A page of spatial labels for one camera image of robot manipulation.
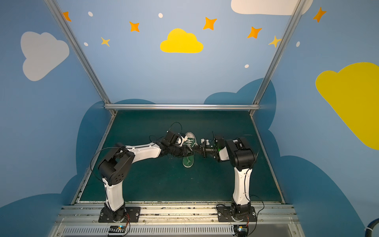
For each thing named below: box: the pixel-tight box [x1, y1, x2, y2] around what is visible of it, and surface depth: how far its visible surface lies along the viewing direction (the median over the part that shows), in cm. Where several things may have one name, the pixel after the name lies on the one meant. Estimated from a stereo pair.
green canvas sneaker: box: [182, 131, 197, 168], surface depth 96 cm
